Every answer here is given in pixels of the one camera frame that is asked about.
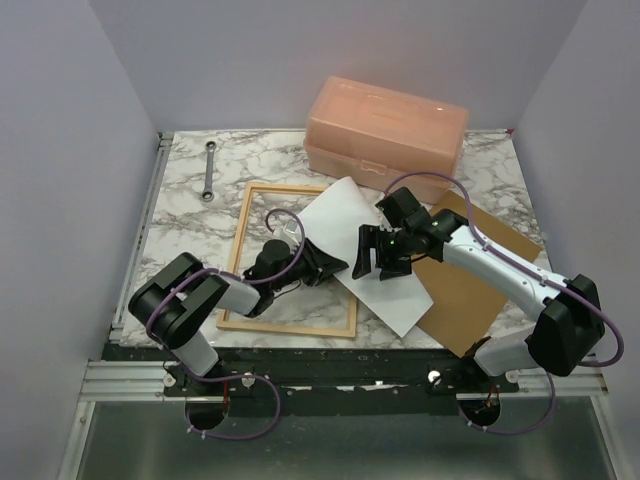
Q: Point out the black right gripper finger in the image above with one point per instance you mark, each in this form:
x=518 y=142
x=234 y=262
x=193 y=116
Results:
x=367 y=257
x=395 y=269

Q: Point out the brown frame backing board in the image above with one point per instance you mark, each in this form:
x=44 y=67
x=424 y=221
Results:
x=465 y=307

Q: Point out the black table edge rail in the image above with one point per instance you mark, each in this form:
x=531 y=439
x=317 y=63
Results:
x=324 y=382

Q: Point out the silver ratchet wrench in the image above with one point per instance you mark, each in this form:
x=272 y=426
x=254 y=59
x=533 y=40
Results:
x=207 y=194

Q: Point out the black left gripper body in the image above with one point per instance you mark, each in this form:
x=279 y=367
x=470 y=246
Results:
x=304 y=266

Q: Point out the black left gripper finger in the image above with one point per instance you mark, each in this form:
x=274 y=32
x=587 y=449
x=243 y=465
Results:
x=319 y=277
x=321 y=261

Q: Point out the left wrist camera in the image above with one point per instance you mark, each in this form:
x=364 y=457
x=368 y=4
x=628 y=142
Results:
x=290 y=233

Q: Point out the aluminium side rail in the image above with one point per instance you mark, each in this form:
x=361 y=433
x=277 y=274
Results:
x=119 y=318

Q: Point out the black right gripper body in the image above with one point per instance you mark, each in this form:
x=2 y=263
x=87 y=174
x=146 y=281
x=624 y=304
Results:
x=393 y=246

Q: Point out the translucent orange plastic box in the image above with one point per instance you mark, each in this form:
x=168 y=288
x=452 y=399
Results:
x=374 y=135

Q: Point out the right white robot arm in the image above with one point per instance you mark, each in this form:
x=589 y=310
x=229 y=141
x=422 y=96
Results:
x=565 y=311

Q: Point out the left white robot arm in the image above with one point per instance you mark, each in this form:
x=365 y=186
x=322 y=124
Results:
x=174 y=304

